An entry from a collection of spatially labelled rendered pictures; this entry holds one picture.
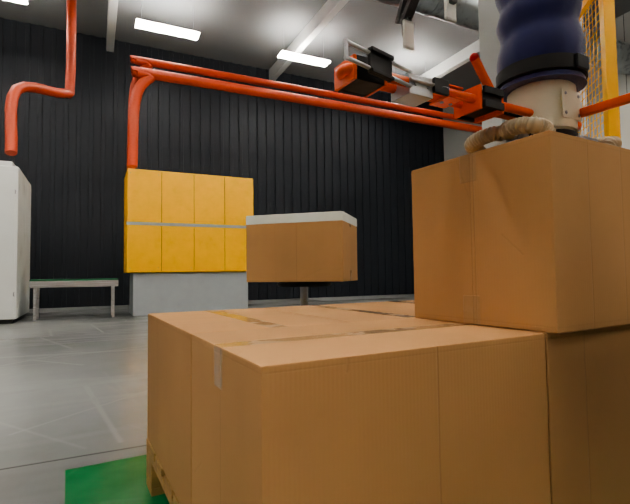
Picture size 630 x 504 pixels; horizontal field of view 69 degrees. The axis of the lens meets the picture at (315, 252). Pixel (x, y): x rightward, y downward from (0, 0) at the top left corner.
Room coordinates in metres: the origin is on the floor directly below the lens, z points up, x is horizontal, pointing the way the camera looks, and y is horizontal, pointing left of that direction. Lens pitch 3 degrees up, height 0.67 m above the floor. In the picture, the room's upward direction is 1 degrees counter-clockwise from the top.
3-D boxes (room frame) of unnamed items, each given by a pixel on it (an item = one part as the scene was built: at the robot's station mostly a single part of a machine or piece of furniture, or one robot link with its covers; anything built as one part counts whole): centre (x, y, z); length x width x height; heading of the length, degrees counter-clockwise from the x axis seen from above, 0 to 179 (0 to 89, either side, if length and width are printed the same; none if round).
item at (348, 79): (0.93, -0.10, 1.08); 0.08 x 0.07 x 0.05; 120
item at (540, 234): (1.20, -0.62, 0.74); 0.60 x 0.40 x 0.40; 120
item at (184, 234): (8.41, 2.33, 1.24); 2.22 x 0.91 x 2.48; 116
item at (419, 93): (0.99, -0.22, 1.07); 0.07 x 0.07 x 0.04; 30
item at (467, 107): (1.10, -0.41, 1.08); 0.10 x 0.08 x 0.06; 30
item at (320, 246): (2.84, 0.07, 0.82); 0.60 x 0.40 x 0.40; 73
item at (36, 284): (7.42, 3.91, 0.32); 1.25 x 0.50 x 0.64; 116
